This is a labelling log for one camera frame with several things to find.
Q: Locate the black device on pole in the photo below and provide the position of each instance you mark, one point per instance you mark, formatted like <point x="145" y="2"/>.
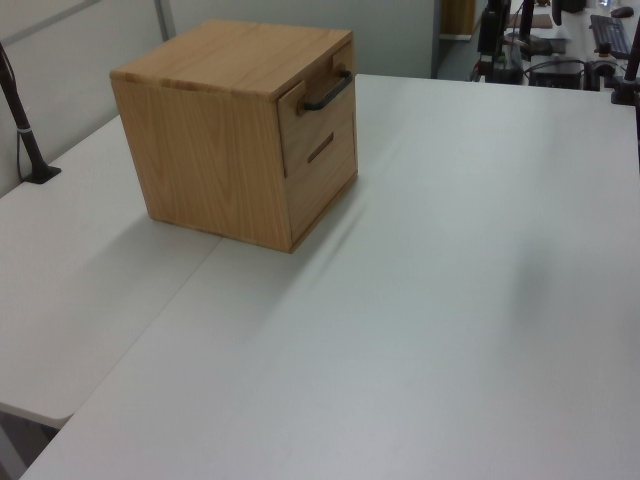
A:
<point x="491" y="30"/>

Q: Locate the brown wooden panel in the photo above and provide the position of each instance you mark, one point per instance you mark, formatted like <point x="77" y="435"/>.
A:
<point x="456" y="17"/>

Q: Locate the black computer mouse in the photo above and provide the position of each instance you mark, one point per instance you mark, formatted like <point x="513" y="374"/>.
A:
<point x="622" y="11"/>

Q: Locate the black stand with round base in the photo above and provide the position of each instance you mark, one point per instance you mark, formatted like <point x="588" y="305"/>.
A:
<point x="527" y="30"/>

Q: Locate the black camera pole with base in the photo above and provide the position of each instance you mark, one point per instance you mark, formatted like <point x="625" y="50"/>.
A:
<point x="30" y="145"/>

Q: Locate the oak wooden drawer cabinet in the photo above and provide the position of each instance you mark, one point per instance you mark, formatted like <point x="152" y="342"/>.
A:
<point x="200" y="150"/>

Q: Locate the black computer keyboard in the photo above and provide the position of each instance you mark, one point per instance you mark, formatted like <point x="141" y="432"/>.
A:
<point x="610" y="32"/>

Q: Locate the black box computer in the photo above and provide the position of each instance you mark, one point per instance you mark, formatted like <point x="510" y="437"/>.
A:
<point x="556" y="74"/>

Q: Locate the wooden drawer with slot pull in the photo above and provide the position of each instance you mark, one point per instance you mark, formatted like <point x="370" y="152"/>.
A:
<point x="325" y="200"/>

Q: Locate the black pole with table clamp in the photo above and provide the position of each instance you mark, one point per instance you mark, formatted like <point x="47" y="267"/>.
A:
<point x="625" y="87"/>

